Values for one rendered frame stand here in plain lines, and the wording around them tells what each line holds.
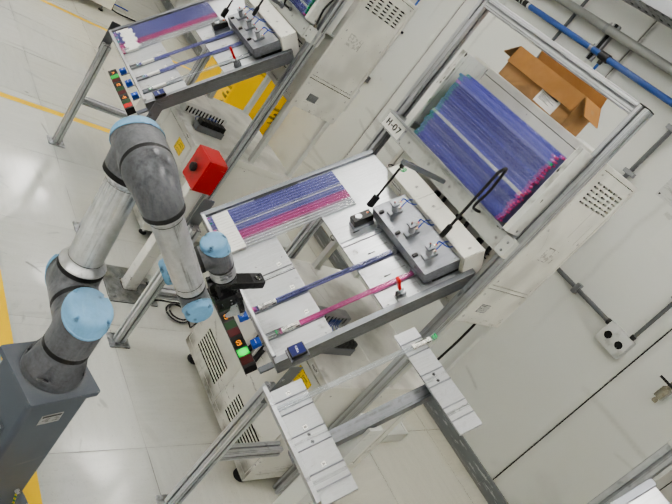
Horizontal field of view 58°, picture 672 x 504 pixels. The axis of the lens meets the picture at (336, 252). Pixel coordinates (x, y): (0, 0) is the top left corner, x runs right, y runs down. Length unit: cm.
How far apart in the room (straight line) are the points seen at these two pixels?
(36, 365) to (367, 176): 132
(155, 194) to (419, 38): 345
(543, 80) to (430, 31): 215
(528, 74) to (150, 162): 160
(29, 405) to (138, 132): 67
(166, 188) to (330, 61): 189
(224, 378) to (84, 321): 113
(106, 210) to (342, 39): 185
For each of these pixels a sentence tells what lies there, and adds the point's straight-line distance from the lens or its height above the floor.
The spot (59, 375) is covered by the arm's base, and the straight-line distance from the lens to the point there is 159.
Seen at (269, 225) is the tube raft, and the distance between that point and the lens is 215.
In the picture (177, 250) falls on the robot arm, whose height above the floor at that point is 101.
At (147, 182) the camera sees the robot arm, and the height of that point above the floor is 114.
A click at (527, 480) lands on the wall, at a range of 355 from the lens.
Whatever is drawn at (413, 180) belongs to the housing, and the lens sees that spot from 218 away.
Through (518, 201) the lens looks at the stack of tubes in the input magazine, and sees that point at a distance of 194.
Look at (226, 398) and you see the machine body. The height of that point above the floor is 16.
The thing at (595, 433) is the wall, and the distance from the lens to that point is 339.
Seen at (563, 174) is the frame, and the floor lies 162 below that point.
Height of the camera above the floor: 172
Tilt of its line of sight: 22 degrees down
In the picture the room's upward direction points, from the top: 39 degrees clockwise
